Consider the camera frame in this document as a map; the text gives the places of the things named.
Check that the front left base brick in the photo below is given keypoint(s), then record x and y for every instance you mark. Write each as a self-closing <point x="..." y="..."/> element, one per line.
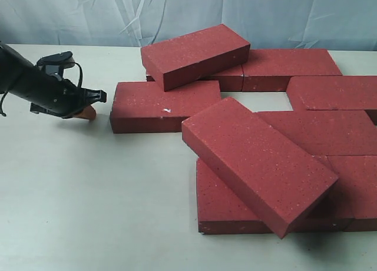
<point x="220" y="211"/>

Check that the back left base brick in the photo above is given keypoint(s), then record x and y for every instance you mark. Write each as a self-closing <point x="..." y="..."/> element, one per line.
<point x="230" y="79"/>

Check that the base brick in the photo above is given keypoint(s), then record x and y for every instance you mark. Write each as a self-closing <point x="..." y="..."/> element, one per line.
<point x="220" y="211"/>
<point x="357" y="184"/>
<point x="270" y="70"/>
<point x="230" y="79"/>

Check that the front right base brick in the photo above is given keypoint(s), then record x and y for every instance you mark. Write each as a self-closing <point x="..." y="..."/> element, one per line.
<point x="357" y="184"/>

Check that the red brick with white chip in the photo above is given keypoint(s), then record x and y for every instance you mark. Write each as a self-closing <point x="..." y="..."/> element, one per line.
<point x="143" y="107"/>

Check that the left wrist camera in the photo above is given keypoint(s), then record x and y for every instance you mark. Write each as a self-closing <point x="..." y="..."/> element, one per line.
<point x="55" y="64"/>

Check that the wrinkled blue backdrop cloth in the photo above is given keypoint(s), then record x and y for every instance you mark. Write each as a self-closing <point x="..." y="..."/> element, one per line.
<point x="330" y="24"/>

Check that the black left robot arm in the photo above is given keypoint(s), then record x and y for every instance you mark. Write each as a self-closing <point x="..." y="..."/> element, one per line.
<point x="24" y="79"/>

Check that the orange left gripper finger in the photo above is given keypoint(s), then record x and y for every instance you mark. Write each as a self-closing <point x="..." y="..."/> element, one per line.
<point x="85" y="112"/>

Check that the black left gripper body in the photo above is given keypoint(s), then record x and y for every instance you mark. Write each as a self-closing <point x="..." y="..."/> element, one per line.
<point x="61" y="98"/>

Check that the back right base brick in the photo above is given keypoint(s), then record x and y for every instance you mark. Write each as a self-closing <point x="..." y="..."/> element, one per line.
<point x="270" y="70"/>

